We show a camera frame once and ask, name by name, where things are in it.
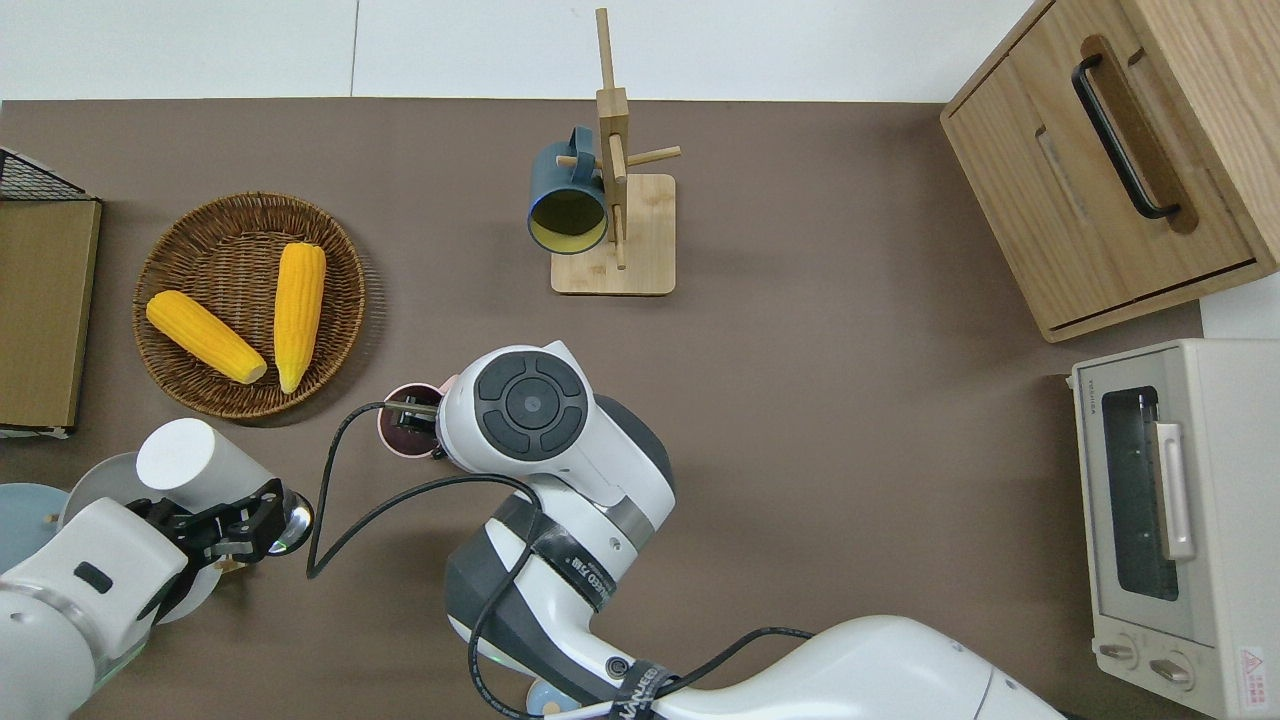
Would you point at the yellow corn cob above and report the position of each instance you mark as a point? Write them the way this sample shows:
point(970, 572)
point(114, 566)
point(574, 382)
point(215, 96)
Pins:
point(205, 337)
point(298, 310)

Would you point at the pink ribbed mug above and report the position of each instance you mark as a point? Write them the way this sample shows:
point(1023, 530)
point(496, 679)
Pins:
point(390, 440)

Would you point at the brown table mat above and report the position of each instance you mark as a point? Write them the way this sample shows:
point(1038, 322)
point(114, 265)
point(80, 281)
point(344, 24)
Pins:
point(850, 450)

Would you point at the grey plate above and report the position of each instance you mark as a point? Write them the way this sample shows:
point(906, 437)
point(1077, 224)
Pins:
point(100, 485)

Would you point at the white toaster oven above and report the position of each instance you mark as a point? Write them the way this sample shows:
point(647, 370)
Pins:
point(1240, 480)

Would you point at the wooden mug tree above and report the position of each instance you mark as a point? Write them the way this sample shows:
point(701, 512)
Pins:
point(645, 240)

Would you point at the blue dome bell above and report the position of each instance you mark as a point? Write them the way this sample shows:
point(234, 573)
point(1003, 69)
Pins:
point(542, 700)

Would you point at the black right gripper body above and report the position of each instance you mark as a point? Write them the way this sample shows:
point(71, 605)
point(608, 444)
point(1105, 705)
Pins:
point(420, 424)

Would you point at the light blue plate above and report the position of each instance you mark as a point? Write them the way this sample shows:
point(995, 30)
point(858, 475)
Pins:
point(25, 525)

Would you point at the dark blue mug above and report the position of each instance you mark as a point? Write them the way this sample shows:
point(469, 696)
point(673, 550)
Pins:
point(560, 185)

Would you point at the toaster oven knob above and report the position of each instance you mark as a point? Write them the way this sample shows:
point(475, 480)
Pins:
point(1170, 670)
point(1118, 652)

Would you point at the round wicker basket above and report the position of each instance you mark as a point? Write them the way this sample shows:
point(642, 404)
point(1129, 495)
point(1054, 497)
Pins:
point(240, 220)

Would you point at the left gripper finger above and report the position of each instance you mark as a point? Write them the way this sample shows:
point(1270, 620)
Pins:
point(262, 494)
point(250, 548)

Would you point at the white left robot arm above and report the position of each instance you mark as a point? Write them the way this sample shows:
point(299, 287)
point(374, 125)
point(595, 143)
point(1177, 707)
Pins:
point(80, 570)

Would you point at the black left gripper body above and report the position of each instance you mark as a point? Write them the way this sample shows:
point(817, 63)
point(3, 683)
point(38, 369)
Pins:
point(215, 525)

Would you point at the wooden cabinet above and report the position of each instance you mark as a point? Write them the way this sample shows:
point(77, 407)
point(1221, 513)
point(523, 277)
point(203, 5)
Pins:
point(1050, 200)

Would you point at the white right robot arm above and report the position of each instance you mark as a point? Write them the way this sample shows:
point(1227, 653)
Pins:
point(530, 400)

